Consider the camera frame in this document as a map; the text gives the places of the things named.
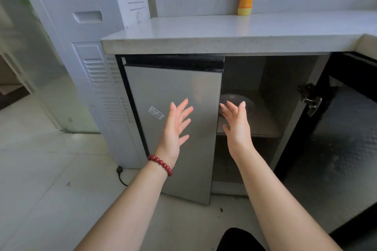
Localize person's right hand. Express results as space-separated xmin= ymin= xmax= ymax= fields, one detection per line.
xmin=219 ymin=100 xmax=255 ymax=160

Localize steel door hinge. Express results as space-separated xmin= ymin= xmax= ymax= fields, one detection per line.
xmin=296 ymin=83 xmax=323 ymax=118

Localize floral printed glass door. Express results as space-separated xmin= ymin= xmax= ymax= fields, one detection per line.
xmin=0 ymin=0 xmax=101 ymax=135

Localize white plate pink flowers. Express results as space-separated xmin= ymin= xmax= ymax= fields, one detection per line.
xmin=219 ymin=93 xmax=255 ymax=118

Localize black power cable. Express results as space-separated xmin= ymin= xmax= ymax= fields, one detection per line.
xmin=116 ymin=166 xmax=129 ymax=187

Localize white water dispenser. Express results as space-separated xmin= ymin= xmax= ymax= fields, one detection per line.
xmin=16 ymin=0 xmax=151 ymax=169

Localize black trousers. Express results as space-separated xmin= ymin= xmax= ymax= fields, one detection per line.
xmin=216 ymin=227 xmax=267 ymax=251

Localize white stone countertop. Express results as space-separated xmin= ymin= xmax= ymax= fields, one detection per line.
xmin=101 ymin=10 xmax=377 ymax=61

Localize person's left forearm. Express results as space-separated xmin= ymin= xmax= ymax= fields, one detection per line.
xmin=75 ymin=159 xmax=173 ymax=251

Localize person's right forearm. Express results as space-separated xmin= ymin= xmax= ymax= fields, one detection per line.
xmin=232 ymin=145 xmax=342 ymax=251

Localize person's left hand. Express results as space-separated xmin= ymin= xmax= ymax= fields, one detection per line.
xmin=155 ymin=98 xmax=194 ymax=169

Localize red bead bracelet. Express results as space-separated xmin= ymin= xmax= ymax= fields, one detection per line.
xmin=147 ymin=155 xmax=174 ymax=176

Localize grey cabinet door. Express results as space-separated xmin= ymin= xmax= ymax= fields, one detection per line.
xmin=272 ymin=52 xmax=377 ymax=244
xmin=123 ymin=56 xmax=225 ymax=206

